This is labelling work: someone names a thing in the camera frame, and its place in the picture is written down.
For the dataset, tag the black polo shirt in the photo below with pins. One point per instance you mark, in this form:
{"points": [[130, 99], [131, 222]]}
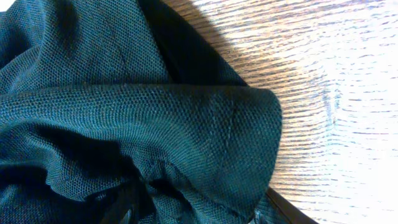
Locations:
{"points": [[123, 100]]}

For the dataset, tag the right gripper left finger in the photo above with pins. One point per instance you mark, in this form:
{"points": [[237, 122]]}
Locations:
{"points": [[124, 205]]}

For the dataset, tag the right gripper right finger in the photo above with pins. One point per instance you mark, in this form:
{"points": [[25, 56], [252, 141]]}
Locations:
{"points": [[286, 210]]}

